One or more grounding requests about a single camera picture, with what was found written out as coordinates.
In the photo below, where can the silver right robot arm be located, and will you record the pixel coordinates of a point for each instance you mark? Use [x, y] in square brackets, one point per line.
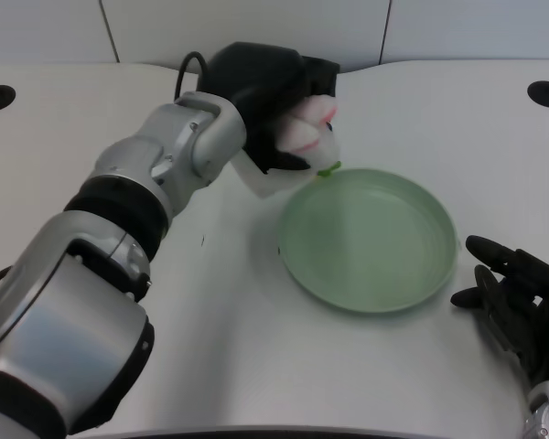
[546, 409]

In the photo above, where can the green round plate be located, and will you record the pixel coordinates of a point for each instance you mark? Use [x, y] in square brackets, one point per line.
[368, 240]

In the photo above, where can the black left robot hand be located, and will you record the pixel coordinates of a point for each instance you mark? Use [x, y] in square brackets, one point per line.
[265, 96]

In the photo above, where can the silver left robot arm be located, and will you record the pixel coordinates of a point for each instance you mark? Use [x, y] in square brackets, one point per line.
[100, 256]

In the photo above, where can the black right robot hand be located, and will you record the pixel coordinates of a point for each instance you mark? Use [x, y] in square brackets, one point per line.
[517, 297]

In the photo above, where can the white rabbit doll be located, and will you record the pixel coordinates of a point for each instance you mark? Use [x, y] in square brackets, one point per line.
[308, 132]

